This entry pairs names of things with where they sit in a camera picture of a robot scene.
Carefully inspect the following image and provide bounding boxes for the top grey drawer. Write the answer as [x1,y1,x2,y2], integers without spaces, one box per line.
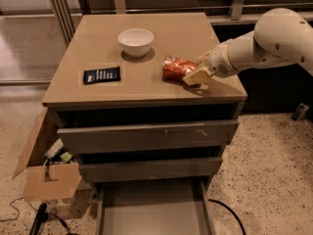
[58,119,239,154]

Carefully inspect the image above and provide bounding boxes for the black power strip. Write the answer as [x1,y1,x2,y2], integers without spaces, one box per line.
[29,203,48,235]

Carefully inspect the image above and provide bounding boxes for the open bottom grey drawer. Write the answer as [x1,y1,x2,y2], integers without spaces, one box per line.
[95,178,215,235]

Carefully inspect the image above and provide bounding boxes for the grey packet in box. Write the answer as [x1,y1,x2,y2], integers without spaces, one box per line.
[45,139,64,160]

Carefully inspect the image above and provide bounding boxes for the small grey floor device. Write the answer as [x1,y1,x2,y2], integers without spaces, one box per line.
[291,103,309,121]

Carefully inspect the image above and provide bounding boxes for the metal window railing frame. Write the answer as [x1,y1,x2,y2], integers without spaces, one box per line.
[50,0,313,42]

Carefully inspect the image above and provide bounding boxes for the middle grey drawer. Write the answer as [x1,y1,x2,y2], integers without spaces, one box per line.
[79,157,222,183]

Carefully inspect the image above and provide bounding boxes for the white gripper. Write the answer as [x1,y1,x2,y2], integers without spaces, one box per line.
[182,39,239,86]

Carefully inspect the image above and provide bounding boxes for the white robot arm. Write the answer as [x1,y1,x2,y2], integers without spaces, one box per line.
[183,8,313,85]

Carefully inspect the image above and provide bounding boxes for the green packet in box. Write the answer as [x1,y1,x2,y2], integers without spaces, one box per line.
[60,152,72,163]

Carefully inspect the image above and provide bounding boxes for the white ceramic bowl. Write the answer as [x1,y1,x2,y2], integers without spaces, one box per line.
[117,28,155,58]

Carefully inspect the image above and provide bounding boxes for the black snack packet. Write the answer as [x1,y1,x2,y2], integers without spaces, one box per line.
[83,67,121,85]

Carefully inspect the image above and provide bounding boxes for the tan drawer cabinet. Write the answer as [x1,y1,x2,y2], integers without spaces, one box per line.
[41,12,248,235]

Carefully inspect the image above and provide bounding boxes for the thick black floor cable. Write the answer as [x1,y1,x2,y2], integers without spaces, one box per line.
[208,198,247,235]

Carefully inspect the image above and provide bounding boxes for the red coke can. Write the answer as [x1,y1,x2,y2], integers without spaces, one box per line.
[162,56,198,81]

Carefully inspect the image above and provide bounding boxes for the brown cardboard box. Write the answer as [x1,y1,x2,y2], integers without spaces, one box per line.
[12,109,82,202]

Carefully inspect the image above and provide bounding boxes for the thin black floor cable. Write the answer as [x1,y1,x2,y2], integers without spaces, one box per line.
[0,197,39,223]

